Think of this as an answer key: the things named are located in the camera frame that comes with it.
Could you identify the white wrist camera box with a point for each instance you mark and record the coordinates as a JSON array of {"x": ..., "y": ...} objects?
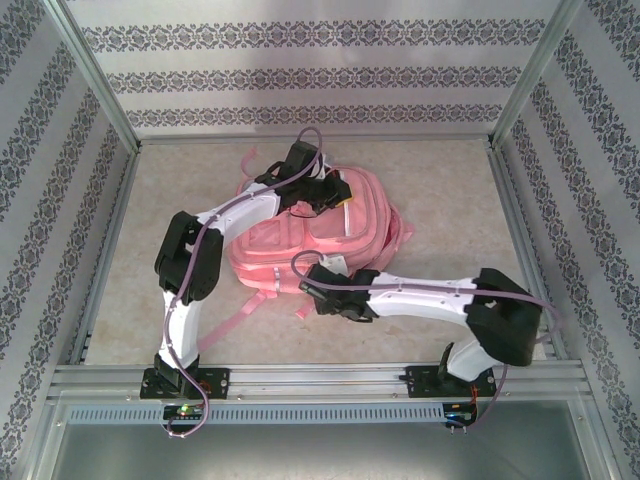
[
  {"x": 334, "y": 263},
  {"x": 320, "y": 167}
]

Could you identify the aluminium frame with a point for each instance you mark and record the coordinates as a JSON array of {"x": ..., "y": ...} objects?
[{"x": 320, "y": 380}]

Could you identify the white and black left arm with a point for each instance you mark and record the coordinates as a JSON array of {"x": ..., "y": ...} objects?
[{"x": 185, "y": 320}]

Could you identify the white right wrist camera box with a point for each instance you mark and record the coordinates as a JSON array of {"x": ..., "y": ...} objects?
[{"x": 334, "y": 263}]

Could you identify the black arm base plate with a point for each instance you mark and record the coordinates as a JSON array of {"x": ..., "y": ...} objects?
[
  {"x": 215, "y": 382},
  {"x": 425, "y": 382}
]

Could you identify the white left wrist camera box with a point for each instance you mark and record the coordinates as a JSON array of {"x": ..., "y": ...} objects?
[{"x": 320, "y": 167}]

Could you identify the pink backpack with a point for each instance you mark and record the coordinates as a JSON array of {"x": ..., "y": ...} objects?
[{"x": 325, "y": 240}]

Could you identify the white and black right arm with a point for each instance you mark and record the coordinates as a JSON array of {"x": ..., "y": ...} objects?
[{"x": 425, "y": 300}]

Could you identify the small control circuit board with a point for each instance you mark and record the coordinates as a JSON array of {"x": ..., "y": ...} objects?
[
  {"x": 460, "y": 412},
  {"x": 182, "y": 411}
]

